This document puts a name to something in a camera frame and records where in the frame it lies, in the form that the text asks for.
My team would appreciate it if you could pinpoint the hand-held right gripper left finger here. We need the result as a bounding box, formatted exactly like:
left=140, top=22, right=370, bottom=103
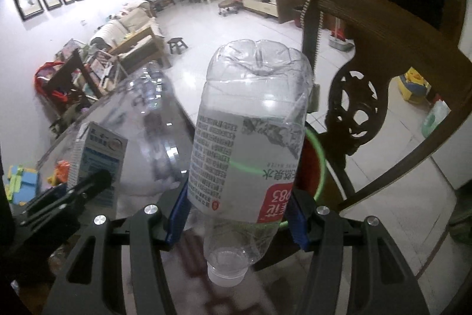
left=41, top=178, right=191, bottom=315

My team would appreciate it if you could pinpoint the wooden sofa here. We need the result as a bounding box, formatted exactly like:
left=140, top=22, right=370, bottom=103
left=90, top=0, right=172, bottom=71

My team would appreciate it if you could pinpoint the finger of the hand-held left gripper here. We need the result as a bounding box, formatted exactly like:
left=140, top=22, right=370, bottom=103
left=19, top=170, right=114, bottom=230

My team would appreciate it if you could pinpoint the yellow toy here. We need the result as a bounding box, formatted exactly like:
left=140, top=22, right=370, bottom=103
left=397, top=66, right=431, bottom=105

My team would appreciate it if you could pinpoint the small white blue carton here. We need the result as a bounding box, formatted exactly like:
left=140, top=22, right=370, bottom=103
left=66, top=122, right=128, bottom=208

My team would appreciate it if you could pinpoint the pale green bag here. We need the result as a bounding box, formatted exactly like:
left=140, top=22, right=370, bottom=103
left=422, top=99, right=451, bottom=139

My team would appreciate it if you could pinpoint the dark wooden chair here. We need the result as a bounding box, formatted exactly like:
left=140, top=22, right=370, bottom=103
left=47, top=49, right=106, bottom=113

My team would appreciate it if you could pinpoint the orange wrapper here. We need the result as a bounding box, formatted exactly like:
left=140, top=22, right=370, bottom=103
left=55, top=160, right=71, bottom=187

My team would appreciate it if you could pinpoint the clear plastic water bottle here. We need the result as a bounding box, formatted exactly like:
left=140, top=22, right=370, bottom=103
left=186, top=38, right=314, bottom=288

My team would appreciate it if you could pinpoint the white rack with books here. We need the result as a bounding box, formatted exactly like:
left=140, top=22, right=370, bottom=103
left=83, top=48, right=123, bottom=91

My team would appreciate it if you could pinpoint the carved wooden chair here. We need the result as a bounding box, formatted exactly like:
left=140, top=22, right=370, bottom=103
left=300, top=0, right=472, bottom=212

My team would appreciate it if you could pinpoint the beaded string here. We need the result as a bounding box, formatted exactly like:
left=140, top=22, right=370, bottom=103
left=299, top=0, right=326, bottom=32

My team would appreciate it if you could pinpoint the red bag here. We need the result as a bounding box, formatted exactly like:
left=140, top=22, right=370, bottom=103
left=34, top=61, right=69, bottom=104

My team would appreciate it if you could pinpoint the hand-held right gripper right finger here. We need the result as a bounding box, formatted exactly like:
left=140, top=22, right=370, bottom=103
left=285, top=190, right=432, bottom=315

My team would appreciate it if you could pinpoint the green foam toy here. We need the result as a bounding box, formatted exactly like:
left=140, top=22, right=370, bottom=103
left=6, top=165, right=40, bottom=205

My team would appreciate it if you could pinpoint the red bin with green rim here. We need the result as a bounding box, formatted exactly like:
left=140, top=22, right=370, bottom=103
left=230, top=127, right=329, bottom=231

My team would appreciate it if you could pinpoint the round rolling stool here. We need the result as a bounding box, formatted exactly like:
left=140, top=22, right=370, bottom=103
left=217, top=0, right=240, bottom=17

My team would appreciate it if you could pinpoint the small dark wooden stool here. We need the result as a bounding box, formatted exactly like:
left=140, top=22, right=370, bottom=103
left=168, top=37, right=189, bottom=55

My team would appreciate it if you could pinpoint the floor broom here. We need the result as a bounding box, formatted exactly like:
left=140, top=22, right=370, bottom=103
left=328, top=15, right=355, bottom=50

